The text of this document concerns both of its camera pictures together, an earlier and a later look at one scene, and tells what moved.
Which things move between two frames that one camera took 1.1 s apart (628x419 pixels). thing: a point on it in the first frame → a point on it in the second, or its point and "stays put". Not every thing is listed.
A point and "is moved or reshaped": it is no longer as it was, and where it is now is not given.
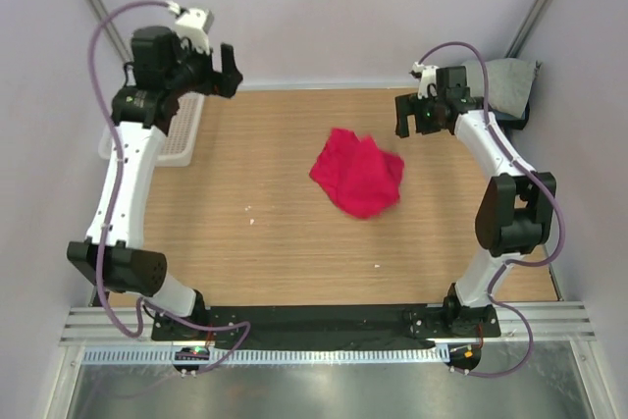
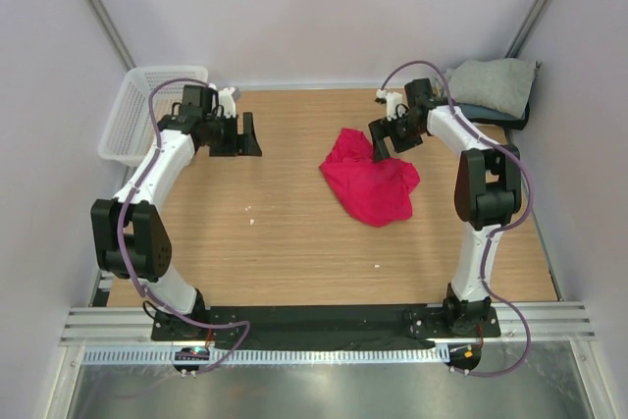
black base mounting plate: [274, 322] stays put
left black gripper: [224, 83] → [240, 144]
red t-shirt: [362, 180] is moved or reshaped
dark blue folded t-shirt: [510, 121] stays put
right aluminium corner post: [541, 2] stays put
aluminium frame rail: [550, 322] stays put
